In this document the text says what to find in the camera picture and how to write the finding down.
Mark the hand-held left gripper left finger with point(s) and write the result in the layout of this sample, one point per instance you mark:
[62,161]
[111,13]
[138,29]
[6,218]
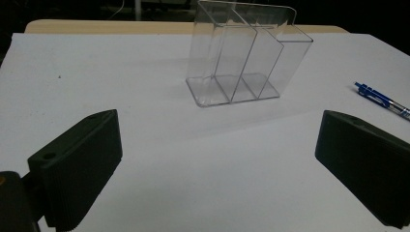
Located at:
[77,167]

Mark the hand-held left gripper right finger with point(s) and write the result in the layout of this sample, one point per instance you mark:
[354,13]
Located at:
[364,161]

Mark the blue ballpoint pen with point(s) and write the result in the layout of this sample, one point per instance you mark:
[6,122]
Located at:
[374,95]

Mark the clear plastic pen organizer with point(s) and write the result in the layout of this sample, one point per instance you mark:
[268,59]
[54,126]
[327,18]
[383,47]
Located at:
[206,93]

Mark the white table mat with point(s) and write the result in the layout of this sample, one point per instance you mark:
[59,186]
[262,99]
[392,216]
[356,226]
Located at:
[193,177]

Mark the white-legged desk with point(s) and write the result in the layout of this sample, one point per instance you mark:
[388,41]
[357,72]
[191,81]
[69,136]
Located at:
[138,9]

